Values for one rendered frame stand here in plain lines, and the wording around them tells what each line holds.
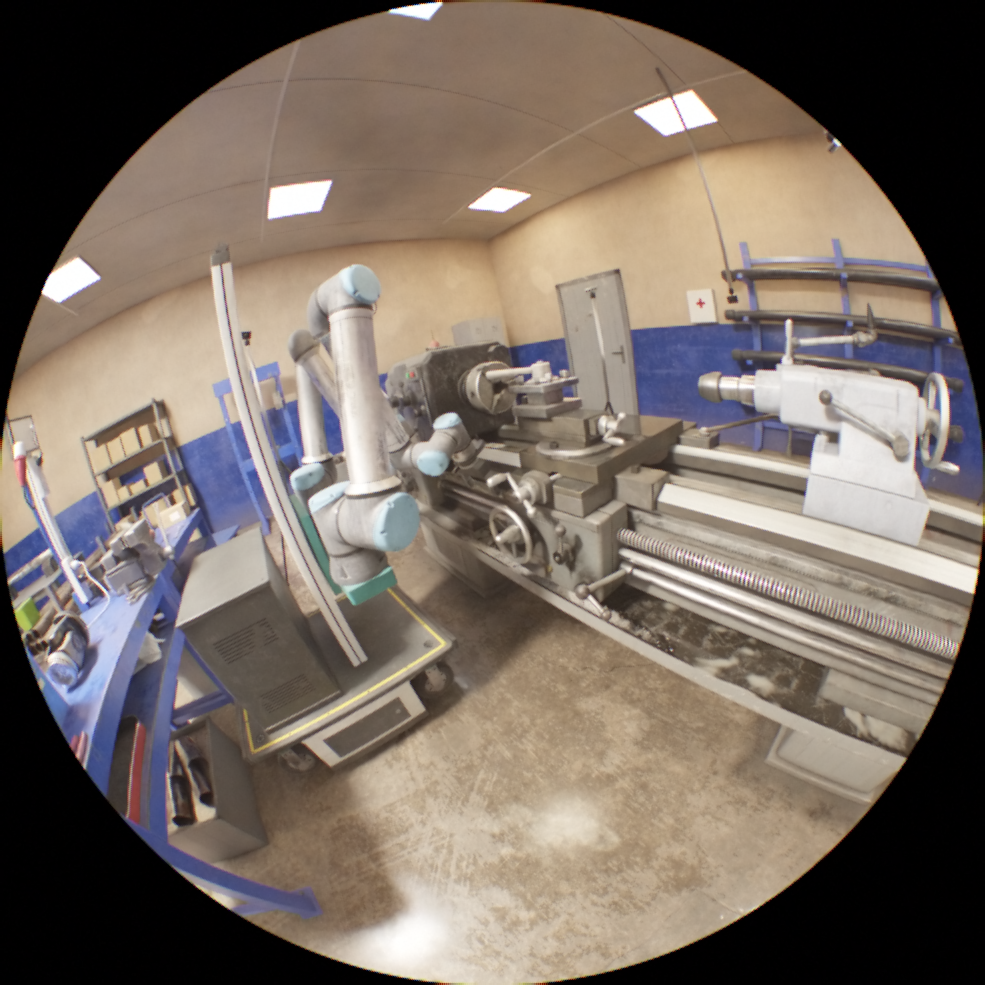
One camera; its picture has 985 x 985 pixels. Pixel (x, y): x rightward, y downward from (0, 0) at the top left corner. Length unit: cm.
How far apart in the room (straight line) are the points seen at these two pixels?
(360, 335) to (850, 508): 121
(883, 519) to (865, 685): 44
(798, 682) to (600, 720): 72
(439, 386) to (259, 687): 150
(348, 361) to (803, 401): 108
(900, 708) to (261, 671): 179
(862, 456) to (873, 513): 13
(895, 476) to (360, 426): 124
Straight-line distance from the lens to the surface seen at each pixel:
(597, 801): 129
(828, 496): 92
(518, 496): 93
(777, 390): 97
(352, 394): 85
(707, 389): 103
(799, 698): 111
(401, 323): 535
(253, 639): 114
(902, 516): 95
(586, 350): 506
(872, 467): 93
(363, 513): 86
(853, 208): 425
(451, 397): 179
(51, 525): 197
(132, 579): 151
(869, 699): 113
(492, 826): 130
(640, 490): 96
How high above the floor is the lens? 124
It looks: 22 degrees down
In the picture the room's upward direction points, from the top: 12 degrees counter-clockwise
